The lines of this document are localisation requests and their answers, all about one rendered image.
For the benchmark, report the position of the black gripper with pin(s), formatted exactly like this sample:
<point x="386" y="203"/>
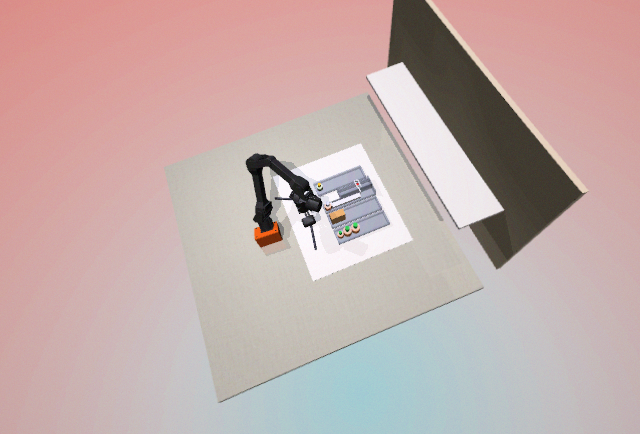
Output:
<point x="308" y="220"/>

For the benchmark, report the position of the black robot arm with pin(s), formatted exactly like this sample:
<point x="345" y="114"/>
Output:
<point x="298" y="184"/>

